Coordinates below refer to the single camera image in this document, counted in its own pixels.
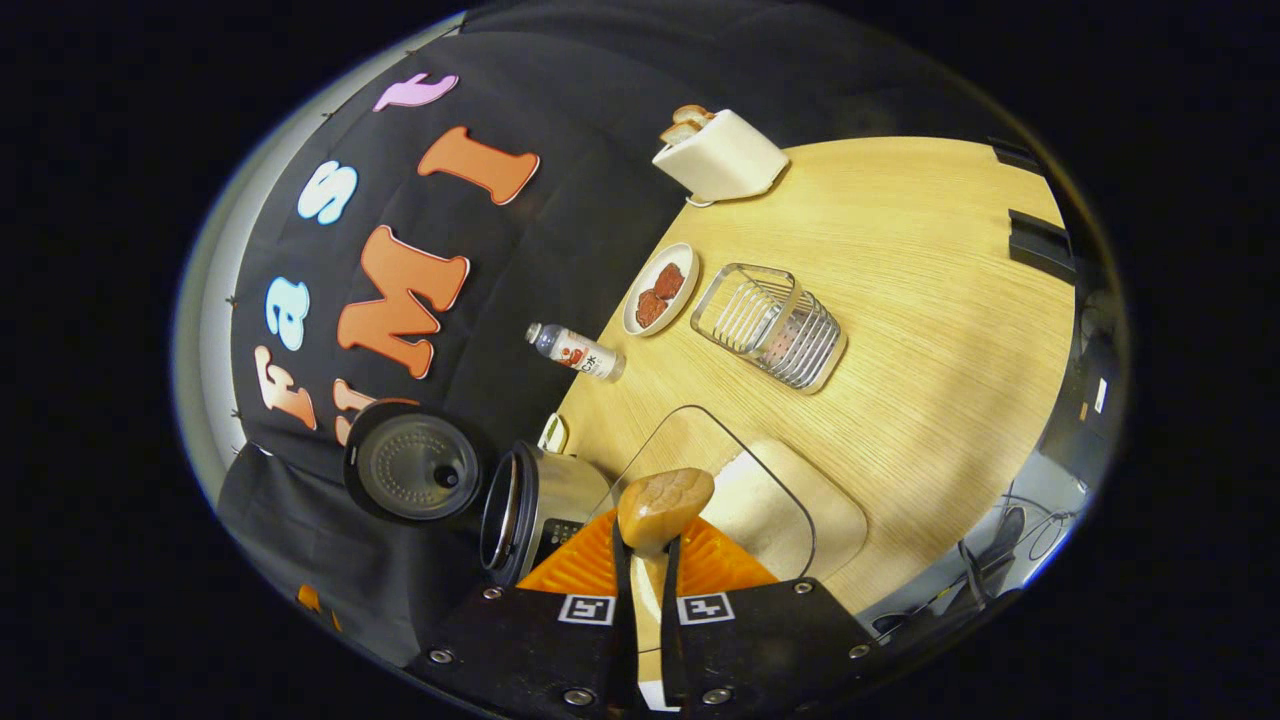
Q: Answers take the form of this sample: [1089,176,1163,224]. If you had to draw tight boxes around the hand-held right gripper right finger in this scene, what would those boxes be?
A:
[660,515,881,709]

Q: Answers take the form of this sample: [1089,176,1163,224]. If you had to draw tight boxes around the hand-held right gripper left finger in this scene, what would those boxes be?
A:
[415,510,641,711]

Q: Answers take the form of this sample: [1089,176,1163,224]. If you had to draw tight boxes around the wooden spoon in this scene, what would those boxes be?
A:
[617,467,717,686]

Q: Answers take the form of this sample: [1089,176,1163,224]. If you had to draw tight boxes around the black backdrop cloth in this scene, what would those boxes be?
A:
[215,5,1001,666]

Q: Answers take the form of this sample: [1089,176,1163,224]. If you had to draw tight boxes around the metal wire chopstick holder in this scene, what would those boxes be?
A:
[690,263,849,394]

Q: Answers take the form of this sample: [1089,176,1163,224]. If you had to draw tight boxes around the clear box of rice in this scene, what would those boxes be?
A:
[600,405,869,583]

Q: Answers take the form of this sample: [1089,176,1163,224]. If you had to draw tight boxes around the bundle of black cables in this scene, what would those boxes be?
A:
[870,485,1086,641]

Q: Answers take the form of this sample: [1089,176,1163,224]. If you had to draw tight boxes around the white round plate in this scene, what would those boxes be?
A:
[622,243,701,337]

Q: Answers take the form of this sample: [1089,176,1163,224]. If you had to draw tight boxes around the black table clamp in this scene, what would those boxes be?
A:
[988,135,1047,178]
[1008,210,1077,286]

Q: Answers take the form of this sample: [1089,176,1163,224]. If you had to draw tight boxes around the black equipment box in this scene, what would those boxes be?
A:
[1040,330,1123,483]

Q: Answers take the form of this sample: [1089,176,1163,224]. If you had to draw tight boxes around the small clear drink bottle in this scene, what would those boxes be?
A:
[526,322,627,384]

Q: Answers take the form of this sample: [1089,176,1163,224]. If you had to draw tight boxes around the black and silver rice cooker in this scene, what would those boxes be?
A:
[343,400,616,588]

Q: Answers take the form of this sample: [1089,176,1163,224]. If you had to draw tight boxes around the white toaster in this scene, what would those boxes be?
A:
[652,108,791,204]

